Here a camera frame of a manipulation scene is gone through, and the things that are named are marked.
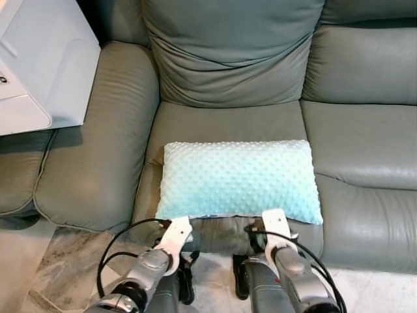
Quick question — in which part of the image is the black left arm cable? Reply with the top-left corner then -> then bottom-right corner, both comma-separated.
96,218 -> 172,301

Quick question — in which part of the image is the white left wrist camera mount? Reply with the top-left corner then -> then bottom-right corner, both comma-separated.
152,216 -> 194,275

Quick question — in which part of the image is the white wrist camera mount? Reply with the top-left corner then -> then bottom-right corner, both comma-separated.
260,208 -> 301,259
152,216 -> 194,275

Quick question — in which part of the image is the green leather back cushion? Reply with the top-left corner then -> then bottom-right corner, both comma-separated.
141,0 -> 326,109

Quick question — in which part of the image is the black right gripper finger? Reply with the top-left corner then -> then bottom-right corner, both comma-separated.
233,254 -> 252,301

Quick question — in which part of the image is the white plastic storage box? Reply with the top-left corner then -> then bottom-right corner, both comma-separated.
0,0 -> 102,137

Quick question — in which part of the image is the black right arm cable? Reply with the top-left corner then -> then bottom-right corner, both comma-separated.
244,222 -> 347,313

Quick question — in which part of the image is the green leather sofa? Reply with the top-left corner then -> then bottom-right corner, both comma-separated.
34,0 -> 417,275
0,127 -> 58,220

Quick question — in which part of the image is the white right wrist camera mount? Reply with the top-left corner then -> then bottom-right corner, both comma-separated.
260,208 -> 301,259

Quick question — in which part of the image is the teal dotted pillow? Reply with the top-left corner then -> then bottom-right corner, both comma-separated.
154,139 -> 325,226

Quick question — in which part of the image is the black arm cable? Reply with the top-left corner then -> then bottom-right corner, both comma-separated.
244,222 -> 347,313
96,218 -> 172,301

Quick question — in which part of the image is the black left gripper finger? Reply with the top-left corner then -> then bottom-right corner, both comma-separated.
177,269 -> 196,306

